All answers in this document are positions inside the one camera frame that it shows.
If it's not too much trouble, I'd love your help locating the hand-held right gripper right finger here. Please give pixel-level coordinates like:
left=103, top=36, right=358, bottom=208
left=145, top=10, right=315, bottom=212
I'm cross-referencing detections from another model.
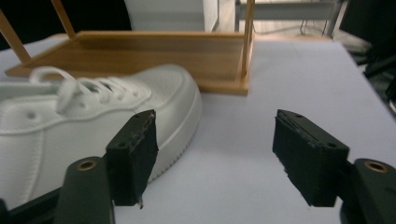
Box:
left=272, top=108, right=350, bottom=208

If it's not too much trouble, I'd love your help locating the white sneaker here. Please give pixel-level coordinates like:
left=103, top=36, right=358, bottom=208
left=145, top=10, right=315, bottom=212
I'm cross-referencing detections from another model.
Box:
left=0, top=63, right=203, bottom=211

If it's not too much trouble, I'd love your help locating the black equipment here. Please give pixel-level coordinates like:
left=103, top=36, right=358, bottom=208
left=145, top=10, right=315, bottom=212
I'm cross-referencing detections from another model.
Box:
left=338, top=0, right=396, bottom=104

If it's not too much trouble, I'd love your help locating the wooden shoe rack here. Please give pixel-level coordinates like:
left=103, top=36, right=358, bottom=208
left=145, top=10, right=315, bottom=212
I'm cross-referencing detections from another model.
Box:
left=0, top=0, right=257, bottom=96

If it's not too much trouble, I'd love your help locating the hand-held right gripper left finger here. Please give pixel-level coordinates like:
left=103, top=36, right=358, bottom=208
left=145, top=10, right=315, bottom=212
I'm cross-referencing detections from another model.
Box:
left=105, top=108, right=160, bottom=210

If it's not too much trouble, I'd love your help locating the metal table frame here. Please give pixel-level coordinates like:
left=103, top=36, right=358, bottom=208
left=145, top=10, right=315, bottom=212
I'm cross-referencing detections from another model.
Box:
left=234, top=0, right=351, bottom=39

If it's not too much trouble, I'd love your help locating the white cabinet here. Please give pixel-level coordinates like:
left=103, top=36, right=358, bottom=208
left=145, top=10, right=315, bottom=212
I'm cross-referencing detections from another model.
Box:
left=123, top=0, right=219, bottom=33

